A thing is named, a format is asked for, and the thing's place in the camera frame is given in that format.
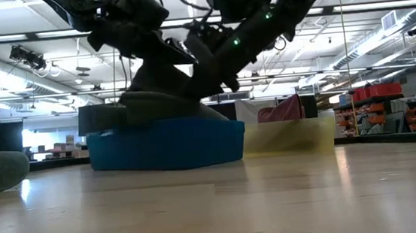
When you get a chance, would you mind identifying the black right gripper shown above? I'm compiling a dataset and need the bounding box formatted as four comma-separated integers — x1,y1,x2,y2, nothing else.
181,40,257,100

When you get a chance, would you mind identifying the black ceiling camera cluster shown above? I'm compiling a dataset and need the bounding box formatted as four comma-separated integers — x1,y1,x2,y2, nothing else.
8,42,48,74

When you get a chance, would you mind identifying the shelf rack with orange bins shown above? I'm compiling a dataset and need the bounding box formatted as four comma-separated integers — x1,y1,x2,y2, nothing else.
332,92,416,140

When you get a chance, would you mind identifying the hanging yellow cord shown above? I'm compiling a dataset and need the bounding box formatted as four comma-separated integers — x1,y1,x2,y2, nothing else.
337,0,360,138

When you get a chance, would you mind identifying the dark cabinet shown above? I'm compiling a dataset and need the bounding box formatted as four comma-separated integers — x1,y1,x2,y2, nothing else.
0,120,26,154

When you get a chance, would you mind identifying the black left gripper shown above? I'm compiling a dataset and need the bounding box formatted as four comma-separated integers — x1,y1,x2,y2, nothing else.
85,4,199,74

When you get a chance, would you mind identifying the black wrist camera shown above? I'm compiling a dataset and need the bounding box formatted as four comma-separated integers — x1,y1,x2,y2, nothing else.
184,19,222,57
111,0,171,31

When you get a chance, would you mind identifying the blue plastic bin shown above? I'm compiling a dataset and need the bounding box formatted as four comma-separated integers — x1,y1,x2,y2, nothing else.
85,113,249,179

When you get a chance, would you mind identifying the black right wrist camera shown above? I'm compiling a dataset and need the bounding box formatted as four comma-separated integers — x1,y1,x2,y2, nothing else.
184,19,222,57

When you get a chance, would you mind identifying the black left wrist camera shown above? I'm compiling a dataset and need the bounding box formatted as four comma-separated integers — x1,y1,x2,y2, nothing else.
111,0,171,31

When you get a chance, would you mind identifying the large red plastic crate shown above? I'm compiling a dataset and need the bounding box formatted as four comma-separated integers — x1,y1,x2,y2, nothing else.
366,81,403,98

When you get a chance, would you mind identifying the maroon knit cap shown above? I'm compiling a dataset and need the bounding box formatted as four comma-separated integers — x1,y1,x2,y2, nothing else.
254,92,306,124

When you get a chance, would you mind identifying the yellow translucent plastic bin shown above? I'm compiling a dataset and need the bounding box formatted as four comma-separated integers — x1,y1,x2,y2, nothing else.
241,114,339,159

